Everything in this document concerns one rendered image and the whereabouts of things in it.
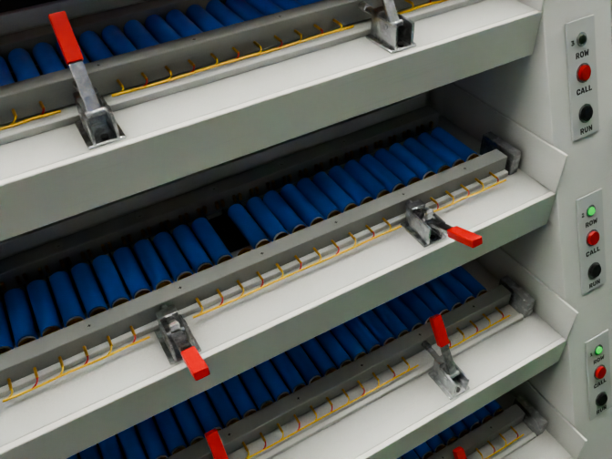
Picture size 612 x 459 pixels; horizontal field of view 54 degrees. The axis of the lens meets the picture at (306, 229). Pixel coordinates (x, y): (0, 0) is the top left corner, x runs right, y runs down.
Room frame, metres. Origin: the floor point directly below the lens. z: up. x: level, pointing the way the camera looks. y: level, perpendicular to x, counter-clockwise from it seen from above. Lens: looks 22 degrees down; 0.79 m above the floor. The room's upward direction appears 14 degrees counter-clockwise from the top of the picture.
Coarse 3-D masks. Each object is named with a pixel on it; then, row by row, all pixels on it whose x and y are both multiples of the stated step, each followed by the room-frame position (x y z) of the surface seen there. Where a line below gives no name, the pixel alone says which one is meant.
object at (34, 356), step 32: (480, 160) 0.62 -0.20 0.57; (416, 192) 0.58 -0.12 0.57; (448, 192) 0.59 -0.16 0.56; (320, 224) 0.55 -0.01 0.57; (352, 224) 0.55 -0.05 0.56; (256, 256) 0.52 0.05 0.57; (288, 256) 0.52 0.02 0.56; (320, 256) 0.52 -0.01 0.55; (160, 288) 0.49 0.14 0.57; (192, 288) 0.49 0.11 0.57; (224, 288) 0.50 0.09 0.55; (96, 320) 0.46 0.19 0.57; (128, 320) 0.46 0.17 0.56; (32, 352) 0.44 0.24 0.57; (64, 352) 0.45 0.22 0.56; (0, 384) 0.43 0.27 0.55
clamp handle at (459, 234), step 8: (424, 216) 0.54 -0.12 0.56; (432, 216) 0.54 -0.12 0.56; (432, 224) 0.53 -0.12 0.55; (440, 224) 0.53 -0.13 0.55; (448, 232) 0.51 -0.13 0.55; (456, 232) 0.50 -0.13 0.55; (464, 232) 0.50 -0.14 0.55; (472, 232) 0.49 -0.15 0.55; (456, 240) 0.50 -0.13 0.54; (464, 240) 0.49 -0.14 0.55; (472, 240) 0.48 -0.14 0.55; (480, 240) 0.48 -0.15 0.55
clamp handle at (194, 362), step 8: (176, 328) 0.44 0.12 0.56; (176, 336) 0.44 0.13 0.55; (184, 336) 0.44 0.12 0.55; (176, 344) 0.43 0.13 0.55; (184, 344) 0.42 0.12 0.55; (184, 352) 0.41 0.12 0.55; (192, 352) 0.41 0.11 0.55; (184, 360) 0.40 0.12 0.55; (192, 360) 0.40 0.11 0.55; (200, 360) 0.39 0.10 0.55; (192, 368) 0.39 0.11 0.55; (200, 368) 0.38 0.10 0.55; (208, 368) 0.38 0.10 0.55; (200, 376) 0.38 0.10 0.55
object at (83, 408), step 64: (320, 128) 0.68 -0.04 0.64; (448, 128) 0.72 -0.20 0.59; (512, 128) 0.64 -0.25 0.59; (512, 192) 0.60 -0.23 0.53; (0, 256) 0.55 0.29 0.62; (384, 256) 0.53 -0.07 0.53; (448, 256) 0.55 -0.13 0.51; (192, 320) 0.48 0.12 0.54; (256, 320) 0.47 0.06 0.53; (320, 320) 0.49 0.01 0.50; (64, 384) 0.43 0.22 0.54; (128, 384) 0.42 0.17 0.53; (192, 384) 0.44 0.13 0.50; (0, 448) 0.38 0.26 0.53; (64, 448) 0.40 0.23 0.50
